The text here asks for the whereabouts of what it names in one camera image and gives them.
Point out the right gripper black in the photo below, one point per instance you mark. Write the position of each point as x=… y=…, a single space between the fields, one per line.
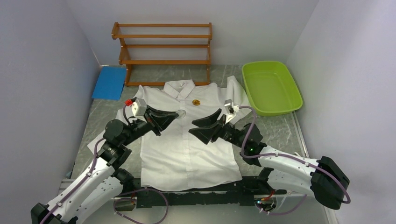
x=208 y=126

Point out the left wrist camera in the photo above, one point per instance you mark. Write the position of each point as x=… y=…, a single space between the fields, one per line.
x=137 y=106

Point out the blue board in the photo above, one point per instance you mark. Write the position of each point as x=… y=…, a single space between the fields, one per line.
x=110 y=83

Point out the white shirt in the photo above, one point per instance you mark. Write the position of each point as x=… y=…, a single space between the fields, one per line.
x=177 y=160

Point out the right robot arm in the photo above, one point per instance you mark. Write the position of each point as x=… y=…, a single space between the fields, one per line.
x=319 y=178

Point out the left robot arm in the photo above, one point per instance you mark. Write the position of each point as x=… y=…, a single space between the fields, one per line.
x=104 y=178

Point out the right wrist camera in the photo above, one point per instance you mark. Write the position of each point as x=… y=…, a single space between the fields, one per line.
x=231 y=110

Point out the white round brooch backing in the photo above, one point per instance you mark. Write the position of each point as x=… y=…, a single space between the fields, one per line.
x=181 y=114

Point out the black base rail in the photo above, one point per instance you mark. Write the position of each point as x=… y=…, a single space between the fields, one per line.
x=244 y=193

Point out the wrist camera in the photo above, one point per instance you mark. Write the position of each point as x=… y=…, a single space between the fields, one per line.
x=231 y=110
x=137 y=106

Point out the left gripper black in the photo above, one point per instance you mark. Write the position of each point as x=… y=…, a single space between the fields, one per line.
x=158 y=120

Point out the wooden shoe rack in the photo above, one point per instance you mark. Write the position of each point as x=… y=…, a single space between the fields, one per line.
x=163 y=44

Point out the green plastic basin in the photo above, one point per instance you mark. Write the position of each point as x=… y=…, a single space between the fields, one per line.
x=270 y=88

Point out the yellow brooch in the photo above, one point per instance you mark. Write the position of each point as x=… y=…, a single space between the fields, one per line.
x=196 y=102

